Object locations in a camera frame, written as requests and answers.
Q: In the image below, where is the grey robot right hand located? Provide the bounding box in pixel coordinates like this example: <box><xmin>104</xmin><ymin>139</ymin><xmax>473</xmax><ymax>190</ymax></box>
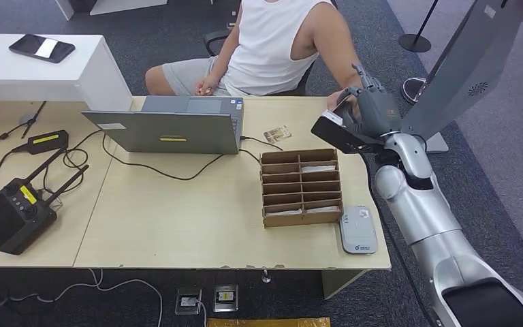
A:
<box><xmin>333</xmin><ymin>63</ymin><xmax>402</xmax><ymax>138</ymax></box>

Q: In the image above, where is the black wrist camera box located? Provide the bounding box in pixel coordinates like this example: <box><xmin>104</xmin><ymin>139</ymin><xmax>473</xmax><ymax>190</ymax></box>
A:
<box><xmin>311</xmin><ymin>110</ymin><xmax>386</xmax><ymax>155</ymax></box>

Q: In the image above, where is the person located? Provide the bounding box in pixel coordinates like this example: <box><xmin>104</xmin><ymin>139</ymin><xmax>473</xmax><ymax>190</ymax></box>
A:
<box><xmin>144</xmin><ymin>0</ymin><xmax>366</xmax><ymax>114</ymax></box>

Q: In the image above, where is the clear plastic stand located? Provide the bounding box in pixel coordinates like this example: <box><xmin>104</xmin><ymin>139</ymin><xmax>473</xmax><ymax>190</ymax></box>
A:
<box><xmin>39</xmin><ymin>190</ymin><xmax>64</xmax><ymax>212</ymax></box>

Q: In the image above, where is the person's right hand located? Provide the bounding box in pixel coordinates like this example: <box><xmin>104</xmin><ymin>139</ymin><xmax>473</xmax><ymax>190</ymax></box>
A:
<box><xmin>193</xmin><ymin>74</ymin><xmax>219</xmax><ymax>97</ymax></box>

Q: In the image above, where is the black remote controller with antennas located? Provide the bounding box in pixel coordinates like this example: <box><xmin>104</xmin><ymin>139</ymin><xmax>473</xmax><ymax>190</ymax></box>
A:
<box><xmin>0</xmin><ymin>149</ymin><xmax>90</xmax><ymax>256</ymax></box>

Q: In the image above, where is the white counter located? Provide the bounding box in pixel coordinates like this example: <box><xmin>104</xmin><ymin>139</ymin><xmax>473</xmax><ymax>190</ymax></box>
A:
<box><xmin>0</xmin><ymin>34</ymin><xmax>133</xmax><ymax>112</ymax></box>

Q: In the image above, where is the thin black cable with stand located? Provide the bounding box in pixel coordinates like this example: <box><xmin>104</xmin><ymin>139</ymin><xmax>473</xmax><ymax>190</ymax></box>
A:
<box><xmin>0</xmin><ymin>101</ymin><xmax>47</xmax><ymax>144</ymax></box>

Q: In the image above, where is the black power adapter yellow label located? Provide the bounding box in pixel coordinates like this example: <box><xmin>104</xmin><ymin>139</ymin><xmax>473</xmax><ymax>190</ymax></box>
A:
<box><xmin>27</xmin><ymin>130</ymin><xmax>69</xmax><ymax>156</ymax></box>

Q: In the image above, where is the cardboard card organizer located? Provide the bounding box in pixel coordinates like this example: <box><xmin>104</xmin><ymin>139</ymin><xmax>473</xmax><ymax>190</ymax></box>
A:
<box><xmin>259</xmin><ymin>149</ymin><xmax>345</xmax><ymax>229</ymax></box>

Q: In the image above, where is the black smartphone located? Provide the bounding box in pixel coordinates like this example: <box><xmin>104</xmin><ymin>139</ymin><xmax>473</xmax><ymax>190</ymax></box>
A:
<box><xmin>8</xmin><ymin>34</ymin><xmax>76</xmax><ymax>65</ymax></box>

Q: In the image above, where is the floor socket with yellow label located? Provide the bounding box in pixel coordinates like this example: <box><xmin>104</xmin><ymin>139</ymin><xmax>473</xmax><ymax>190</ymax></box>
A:
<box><xmin>212</xmin><ymin>284</ymin><xmax>239</xmax><ymax>313</ymax></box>

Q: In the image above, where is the grey card reader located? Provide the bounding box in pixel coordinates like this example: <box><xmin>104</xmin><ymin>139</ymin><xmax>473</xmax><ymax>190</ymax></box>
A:
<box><xmin>338</xmin><ymin>205</ymin><xmax>379</xmax><ymax>255</ymax></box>

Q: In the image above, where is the short white plug cable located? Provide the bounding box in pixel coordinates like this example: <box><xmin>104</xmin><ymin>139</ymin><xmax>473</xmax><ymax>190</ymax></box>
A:
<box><xmin>195</xmin><ymin>300</ymin><xmax>208</xmax><ymax>327</ymax></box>

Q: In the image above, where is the silver stanchion base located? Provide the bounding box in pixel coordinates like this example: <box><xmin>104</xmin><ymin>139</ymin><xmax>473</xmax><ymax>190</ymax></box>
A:
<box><xmin>400</xmin><ymin>77</ymin><xmax>427</xmax><ymax>106</ymax></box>

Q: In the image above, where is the grey kiosk stand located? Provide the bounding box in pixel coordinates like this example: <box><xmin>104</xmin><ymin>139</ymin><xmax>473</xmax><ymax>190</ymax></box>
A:
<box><xmin>401</xmin><ymin>0</ymin><xmax>523</xmax><ymax>153</ymax></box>

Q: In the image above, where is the white furniture panel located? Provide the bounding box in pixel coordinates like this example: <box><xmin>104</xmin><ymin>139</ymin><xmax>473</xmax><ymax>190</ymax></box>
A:
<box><xmin>54</xmin><ymin>0</ymin><xmax>168</xmax><ymax>22</ymax></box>

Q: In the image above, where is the grey laptop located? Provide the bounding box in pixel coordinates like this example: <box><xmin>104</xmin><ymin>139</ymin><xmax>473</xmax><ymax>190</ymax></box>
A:
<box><xmin>80</xmin><ymin>95</ymin><xmax>244</xmax><ymax>156</ymax></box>

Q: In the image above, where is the black laptop power cable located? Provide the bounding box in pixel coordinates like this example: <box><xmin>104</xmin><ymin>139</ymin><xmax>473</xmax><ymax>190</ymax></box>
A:
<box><xmin>41</xmin><ymin>129</ymin><xmax>284</xmax><ymax>198</ymax></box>

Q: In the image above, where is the floor socket with white plug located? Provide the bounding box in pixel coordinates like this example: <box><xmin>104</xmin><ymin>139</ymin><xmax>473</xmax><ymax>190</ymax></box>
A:
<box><xmin>174</xmin><ymin>288</ymin><xmax>202</xmax><ymax>316</ymax></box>

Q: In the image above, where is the long white floor cable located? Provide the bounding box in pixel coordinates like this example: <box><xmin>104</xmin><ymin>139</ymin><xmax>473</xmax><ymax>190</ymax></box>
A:
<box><xmin>0</xmin><ymin>268</ymin><xmax>164</xmax><ymax>327</ymax></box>

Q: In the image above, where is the person's left hand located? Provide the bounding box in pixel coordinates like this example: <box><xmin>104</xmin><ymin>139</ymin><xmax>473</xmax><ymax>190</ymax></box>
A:
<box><xmin>326</xmin><ymin>89</ymin><xmax>362</xmax><ymax>114</ymax></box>

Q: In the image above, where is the yellow package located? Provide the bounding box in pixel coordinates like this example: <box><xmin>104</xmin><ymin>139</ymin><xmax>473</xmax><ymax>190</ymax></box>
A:
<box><xmin>207</xmin><ymin>317</ymin><xmax>331</xmax><ymax>327</ymax></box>

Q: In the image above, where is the black stanchion post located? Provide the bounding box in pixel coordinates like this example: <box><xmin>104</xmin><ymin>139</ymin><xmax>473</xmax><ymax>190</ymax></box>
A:
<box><xmin>397</xmin><ymin>0</ymin><xmax>439</xmax><ymax>54</ymax></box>

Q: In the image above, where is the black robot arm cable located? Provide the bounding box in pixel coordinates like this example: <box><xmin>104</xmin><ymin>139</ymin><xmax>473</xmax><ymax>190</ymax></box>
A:
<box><xmin>360</xmin><ymin>153</ymin><xmax>439</xmax><ymax>327</ymax></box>

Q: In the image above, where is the beige desk leg panel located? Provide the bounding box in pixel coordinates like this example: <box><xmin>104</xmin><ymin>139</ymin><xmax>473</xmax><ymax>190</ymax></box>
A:
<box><xmin>321</xmin><ymin>269</ymin><xmax>368</xmax><ymax>300</ymax></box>

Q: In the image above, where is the black office chair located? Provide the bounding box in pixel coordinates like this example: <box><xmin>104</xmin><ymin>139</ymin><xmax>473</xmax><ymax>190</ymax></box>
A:
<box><xmin>202</xmin><ymin>0</ymin><xmax>339</xmax><ymax>97</ymax></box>

